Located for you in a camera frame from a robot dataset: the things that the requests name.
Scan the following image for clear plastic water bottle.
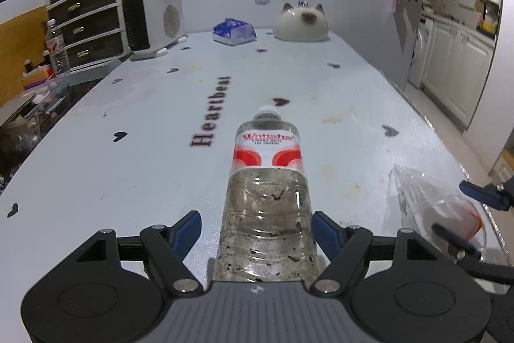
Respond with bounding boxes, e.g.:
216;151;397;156
213;105;320;285

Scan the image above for clear plastic bag with red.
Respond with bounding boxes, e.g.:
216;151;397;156
388;165;487;255

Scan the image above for white kitchen cabinets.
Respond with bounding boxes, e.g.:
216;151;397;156
422;21;494;131

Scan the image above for white fan heater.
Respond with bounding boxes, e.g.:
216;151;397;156
122;0;186;61

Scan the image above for blue white tissue pack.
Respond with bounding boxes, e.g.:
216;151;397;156
212;18;257;46

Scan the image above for small upright plastic bottle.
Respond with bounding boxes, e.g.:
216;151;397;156
45;19;70;76

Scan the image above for white cat shaped ornament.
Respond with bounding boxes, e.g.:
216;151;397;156
273;3;329;43

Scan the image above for white washing machine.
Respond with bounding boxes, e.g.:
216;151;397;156
408;15;434;89

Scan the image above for white dark drawer unit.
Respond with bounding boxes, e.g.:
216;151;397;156
47;0;130;70

